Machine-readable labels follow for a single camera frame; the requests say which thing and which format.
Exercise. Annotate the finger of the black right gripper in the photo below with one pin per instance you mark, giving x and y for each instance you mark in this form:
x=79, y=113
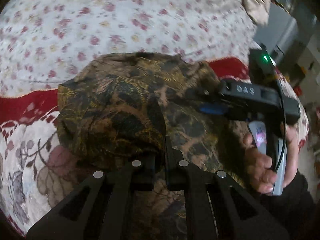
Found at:
x=216, y=206

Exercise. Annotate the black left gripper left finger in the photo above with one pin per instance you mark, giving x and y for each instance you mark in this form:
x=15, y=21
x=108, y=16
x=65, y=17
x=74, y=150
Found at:
x=101, y=206

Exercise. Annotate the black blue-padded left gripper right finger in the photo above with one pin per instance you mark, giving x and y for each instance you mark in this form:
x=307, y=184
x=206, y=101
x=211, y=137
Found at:
x=208, y=102

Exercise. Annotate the brown black patterned garment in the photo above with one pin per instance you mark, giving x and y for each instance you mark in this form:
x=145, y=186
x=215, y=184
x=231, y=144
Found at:
x=122, y=105

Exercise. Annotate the person's right hand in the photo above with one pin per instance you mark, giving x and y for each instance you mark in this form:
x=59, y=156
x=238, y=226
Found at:
x=258, y=166

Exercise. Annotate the grey metal cabinet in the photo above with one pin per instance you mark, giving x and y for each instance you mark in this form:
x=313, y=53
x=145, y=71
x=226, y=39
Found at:
x=285, y=33

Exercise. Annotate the red white floral blanket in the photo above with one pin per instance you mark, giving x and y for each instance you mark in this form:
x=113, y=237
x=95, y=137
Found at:
x=37, y=172

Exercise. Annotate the white rose print bedsheet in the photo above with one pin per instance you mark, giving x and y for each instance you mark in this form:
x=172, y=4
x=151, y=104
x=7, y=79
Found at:
x=47, y=42

